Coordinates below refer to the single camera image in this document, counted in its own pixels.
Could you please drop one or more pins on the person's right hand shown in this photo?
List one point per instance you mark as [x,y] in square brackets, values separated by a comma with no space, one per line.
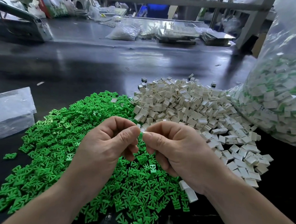
[185,153]

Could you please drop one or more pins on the person's left hand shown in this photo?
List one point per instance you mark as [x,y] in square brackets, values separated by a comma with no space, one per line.
[103,153]

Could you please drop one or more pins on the small green plastic part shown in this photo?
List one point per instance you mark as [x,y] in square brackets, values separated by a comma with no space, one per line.
[140,135]
[9,155]

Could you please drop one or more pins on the pile of green plastic clips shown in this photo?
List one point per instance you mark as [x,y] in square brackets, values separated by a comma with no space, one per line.
[56,132]

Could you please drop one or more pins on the pile of white plastic caps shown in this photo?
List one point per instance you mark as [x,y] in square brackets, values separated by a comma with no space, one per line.
[198,104]

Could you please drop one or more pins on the clear plastic bag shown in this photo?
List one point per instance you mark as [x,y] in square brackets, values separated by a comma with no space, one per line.
[281,96]

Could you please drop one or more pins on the person's right forearm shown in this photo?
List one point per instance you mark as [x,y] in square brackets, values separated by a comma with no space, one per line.
[252,214]

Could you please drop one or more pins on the person's left forearm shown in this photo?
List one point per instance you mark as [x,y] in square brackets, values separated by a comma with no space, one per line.
[37,206]

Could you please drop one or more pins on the small clear bag of parts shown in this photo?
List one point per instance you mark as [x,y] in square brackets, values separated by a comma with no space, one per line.
[124,32]

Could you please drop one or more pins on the stack of clear flat bags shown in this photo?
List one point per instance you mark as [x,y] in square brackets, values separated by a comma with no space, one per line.
[10,113]

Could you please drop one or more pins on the dark flat tray stack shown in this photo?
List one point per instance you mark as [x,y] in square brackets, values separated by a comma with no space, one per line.
[217,38]

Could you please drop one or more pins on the blue crate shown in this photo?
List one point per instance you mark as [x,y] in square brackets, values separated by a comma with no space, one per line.
[154,11]

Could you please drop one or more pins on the grey heat sealer machine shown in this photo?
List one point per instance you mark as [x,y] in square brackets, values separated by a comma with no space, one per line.
[23,27]

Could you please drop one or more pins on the grey metal slanted post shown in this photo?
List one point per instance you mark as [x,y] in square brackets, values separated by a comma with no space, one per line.
[256,22]

